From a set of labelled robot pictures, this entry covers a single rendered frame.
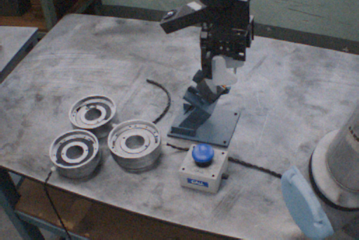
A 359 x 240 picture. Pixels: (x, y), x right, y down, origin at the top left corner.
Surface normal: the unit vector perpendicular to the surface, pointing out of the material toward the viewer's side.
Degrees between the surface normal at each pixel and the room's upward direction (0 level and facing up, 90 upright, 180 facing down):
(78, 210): 0
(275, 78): 0
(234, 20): 90
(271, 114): 0
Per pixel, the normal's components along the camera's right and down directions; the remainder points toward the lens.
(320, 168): -0.67, -0.32
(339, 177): -0.75, 0.54
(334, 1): -0.36, 0.64
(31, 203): -0.09, -0.75
